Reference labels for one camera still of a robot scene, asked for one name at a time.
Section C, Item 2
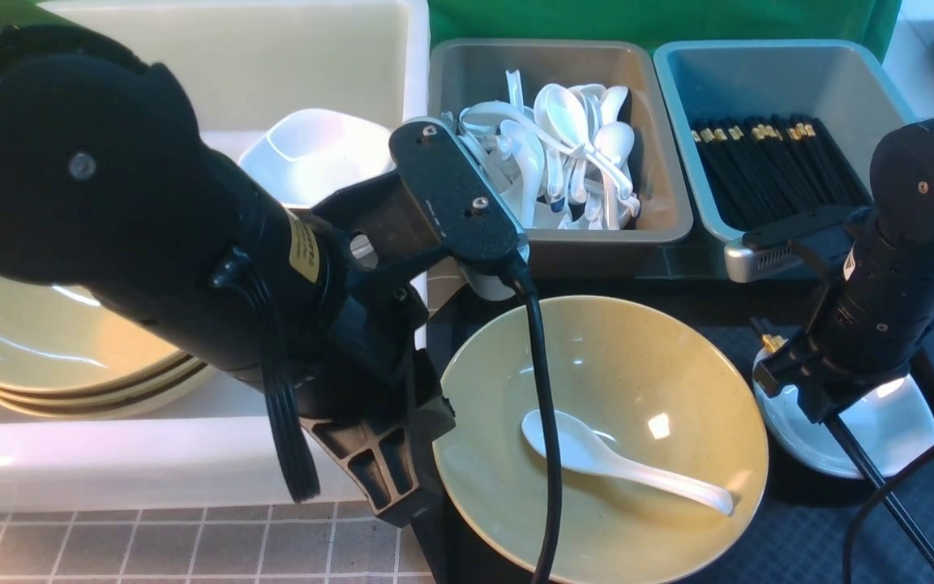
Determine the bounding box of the brown plastic spoon bin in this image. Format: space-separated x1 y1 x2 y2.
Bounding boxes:
429 38 693 278

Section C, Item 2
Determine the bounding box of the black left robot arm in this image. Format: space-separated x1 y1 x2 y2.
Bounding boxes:
0 11 465 527

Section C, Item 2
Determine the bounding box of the black plastic serving tray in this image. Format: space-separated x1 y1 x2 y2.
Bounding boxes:
413 280 934 583

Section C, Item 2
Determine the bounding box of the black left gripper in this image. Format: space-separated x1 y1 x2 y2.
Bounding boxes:
293 166 458 528

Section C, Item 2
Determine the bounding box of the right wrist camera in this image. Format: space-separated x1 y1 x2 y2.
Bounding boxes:
723 204 870 282

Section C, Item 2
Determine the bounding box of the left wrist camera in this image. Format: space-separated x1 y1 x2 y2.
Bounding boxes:
388 118 534 302

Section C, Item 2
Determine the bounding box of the stack of yellow bowls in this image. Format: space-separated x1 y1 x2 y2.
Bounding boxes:
0 277 214 420

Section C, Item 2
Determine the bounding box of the blue plastic chopstick bin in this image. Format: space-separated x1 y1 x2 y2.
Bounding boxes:
653 40 917 280

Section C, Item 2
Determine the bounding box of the large yellow noodle bowl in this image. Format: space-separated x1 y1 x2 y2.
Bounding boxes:
435 296 769 583

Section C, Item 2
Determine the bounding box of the bundle of black chopsticks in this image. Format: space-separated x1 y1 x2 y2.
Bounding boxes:
691 114 872 232

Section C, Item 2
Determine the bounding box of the black chopstick gold tip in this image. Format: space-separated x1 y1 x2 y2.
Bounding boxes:
751 318 934 584

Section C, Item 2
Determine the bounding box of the large white plastic tub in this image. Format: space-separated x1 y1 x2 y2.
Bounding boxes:
0 1 431 513

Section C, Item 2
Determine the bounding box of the white ceramic soup spoon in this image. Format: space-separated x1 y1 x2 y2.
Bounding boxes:
521 410 735 515

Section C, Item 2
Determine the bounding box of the pile of white spoons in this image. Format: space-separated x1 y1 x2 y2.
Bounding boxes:
441 70 645 230

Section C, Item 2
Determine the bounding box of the green backdrop cloth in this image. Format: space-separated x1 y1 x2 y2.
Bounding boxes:
427 1 901 60

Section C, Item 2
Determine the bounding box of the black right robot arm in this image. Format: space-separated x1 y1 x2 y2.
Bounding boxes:
752 118 934 423

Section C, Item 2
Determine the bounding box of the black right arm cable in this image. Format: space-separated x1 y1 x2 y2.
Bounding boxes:
840 272 934 584

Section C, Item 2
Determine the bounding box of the black left camera cable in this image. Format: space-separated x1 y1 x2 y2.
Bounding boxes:
503 260 565 584

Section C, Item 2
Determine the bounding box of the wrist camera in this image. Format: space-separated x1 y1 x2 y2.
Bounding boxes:
388 118 534 302
723 204 870 282

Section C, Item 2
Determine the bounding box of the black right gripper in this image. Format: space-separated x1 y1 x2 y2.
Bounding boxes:
750 317 934 424

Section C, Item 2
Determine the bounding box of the grey grid tablecloth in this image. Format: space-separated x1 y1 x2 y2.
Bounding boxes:
0 243 934 584

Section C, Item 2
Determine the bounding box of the stack of white dishes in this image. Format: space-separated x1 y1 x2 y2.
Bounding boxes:
238 109 394 210

